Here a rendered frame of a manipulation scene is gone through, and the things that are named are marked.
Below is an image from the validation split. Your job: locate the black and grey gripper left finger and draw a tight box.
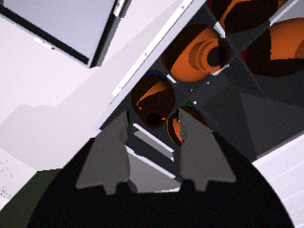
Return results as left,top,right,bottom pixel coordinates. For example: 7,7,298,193
27,111,130,228

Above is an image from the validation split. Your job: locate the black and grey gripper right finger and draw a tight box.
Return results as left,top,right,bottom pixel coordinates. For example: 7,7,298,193
177,108,295,228

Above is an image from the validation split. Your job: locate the black plastic bottle crate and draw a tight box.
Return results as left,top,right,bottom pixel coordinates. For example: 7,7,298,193
91,0,304,183

